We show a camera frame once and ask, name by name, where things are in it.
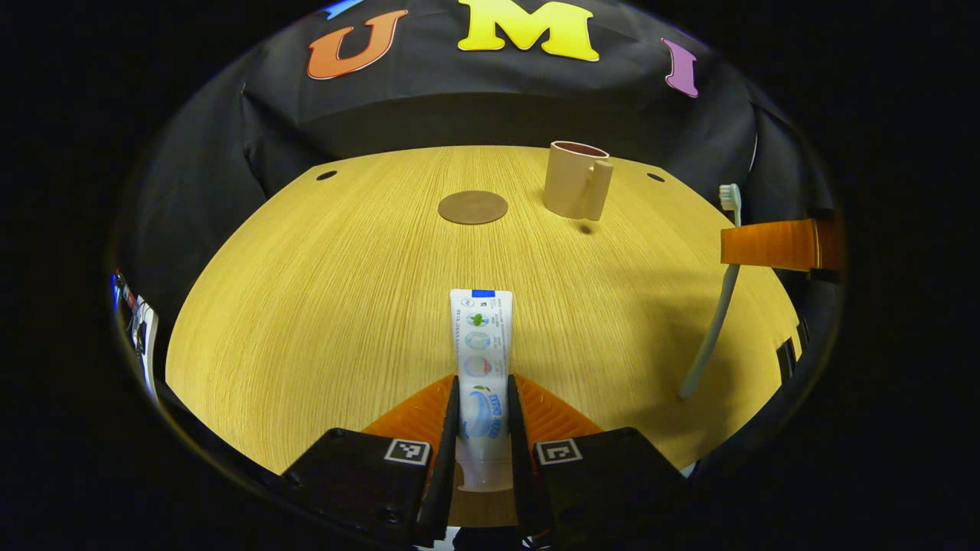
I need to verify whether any pale green toothbrush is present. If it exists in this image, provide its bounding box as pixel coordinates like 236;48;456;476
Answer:
678;184;743;401

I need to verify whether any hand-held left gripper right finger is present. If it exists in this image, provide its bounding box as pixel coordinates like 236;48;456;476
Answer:
505;373;690;549

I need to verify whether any white toothpaste tube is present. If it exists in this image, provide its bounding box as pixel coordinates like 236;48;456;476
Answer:
449;289;515;492

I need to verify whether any beige cup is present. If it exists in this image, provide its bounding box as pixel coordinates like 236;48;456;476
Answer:
542;141;615;222

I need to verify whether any brown round coaster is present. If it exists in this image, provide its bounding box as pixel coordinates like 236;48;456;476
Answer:
437;190;510;226

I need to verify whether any white side table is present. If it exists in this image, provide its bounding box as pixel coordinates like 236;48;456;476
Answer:
122;291;162;405

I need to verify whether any black backdrop cloth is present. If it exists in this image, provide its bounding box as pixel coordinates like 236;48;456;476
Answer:
111;0;843;383

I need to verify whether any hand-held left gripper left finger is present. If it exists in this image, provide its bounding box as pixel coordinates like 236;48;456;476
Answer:
280;373;462;549

